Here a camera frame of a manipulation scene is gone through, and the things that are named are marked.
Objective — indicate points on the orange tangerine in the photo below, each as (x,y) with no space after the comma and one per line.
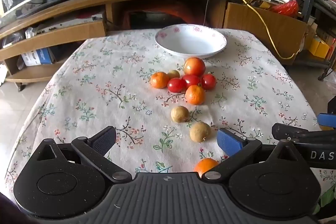
(159,79)
(194,94)
(206,166)

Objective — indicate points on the brown longan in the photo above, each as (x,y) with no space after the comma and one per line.
(173,74)
(179,113)
(200,131)

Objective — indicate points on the red plastic bag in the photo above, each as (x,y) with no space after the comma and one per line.
(286,6)

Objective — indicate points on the yellow box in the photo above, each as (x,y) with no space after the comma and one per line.
(318,47)

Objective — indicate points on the white floral bowl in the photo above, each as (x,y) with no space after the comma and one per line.
(190,41)

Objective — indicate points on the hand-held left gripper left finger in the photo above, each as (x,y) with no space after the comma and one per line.
(105,138)

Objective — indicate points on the floral tablecloth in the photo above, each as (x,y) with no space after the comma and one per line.
(105,82)

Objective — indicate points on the silver media player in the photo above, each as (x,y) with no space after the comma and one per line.
(63,26)

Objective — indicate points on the blue and white box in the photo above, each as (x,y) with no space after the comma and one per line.
(36,56)

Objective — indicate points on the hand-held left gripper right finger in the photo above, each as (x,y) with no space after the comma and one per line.
(228,141)

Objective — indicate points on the wooden television cabinet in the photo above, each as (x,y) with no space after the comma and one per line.
(78,32)

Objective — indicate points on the red cherry tomato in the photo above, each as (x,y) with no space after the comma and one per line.
(176,85)
(208,81)
(191,80)

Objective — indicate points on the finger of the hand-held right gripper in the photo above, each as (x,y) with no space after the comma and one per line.
(296,132)
(326,119)

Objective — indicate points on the red apple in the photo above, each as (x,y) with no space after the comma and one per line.
(194,66)

